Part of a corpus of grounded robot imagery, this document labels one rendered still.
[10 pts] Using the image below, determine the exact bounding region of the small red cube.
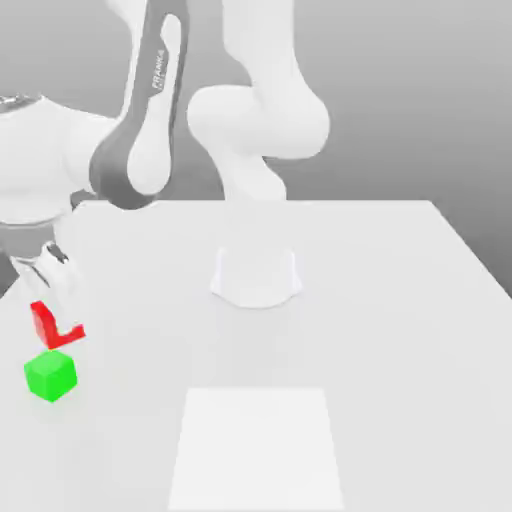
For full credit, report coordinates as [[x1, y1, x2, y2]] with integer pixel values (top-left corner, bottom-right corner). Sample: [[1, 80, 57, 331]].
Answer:
[[29, 300, 87, 351]]

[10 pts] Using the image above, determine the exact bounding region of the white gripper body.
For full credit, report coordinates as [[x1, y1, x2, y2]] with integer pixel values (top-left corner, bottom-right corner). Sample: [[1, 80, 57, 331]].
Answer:
[[10, 255, 84, 334]]

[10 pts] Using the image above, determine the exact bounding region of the small green cube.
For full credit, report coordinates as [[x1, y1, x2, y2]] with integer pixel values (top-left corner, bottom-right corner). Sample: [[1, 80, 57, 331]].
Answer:
[[23, 350, 79, 404]]

